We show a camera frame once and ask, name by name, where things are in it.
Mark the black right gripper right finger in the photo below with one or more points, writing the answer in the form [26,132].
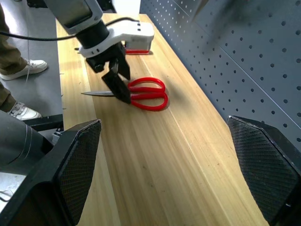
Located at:
[263,164]

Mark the olive trouser leg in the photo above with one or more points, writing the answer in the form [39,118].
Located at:
[9,51]
[4,99]

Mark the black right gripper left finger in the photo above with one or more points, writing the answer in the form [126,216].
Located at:
[70,169]

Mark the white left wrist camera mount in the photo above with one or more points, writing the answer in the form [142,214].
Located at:
[141,30]

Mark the grey rounded robot body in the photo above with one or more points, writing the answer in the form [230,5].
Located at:
[16,141]

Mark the grey perforated pegboard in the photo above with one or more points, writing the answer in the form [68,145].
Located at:
[235,58]

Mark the red and white tool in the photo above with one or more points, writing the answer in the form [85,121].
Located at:
[137,51]

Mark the white sneaker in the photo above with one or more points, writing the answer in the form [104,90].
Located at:
[26,113]
[30,67]

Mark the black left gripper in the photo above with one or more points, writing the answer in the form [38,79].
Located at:
[101,60]

